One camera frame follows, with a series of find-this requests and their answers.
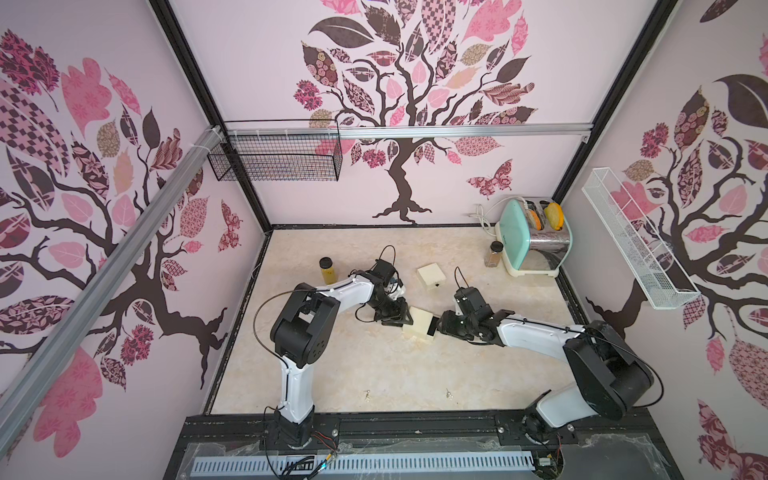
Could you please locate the aluminium rail back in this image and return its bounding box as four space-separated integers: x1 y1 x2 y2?
228 123 593 139

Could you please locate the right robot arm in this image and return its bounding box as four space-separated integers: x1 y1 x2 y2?
436 287 655 442

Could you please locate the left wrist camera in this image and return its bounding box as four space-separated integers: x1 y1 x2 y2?
387 280 405 300

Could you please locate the white toaster cable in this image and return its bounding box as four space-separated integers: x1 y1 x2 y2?
467 195 529 239

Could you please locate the yellow spice jar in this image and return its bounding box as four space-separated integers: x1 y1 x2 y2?
318 256 338 285

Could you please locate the aluminium rail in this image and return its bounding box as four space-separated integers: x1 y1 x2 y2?
1 126 224 455
228 123 593 139

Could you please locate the brown spice jar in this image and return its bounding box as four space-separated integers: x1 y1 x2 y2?
484 240 504 268

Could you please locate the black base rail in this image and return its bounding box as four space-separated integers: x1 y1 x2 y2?
163 410 682 479

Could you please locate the cream drawer jewelry box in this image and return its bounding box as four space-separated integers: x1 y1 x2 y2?
416 263 446 291

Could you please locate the white wire shelf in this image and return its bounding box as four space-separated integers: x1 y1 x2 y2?
582 167 701 310

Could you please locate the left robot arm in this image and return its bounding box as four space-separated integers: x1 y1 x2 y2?
270 259 413 447

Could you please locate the mint green toaster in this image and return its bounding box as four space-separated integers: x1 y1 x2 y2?
495 197 573 277

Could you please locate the aluminium rail left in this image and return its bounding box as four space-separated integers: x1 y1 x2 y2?
1 126 224 455

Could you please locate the white slotted cable duct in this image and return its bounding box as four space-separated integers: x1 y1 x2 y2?
189 451 535 479

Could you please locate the black wire basket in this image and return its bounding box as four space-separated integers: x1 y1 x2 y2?
208 118 343 182

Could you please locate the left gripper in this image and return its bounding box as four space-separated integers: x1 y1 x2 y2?
366 293 411 328

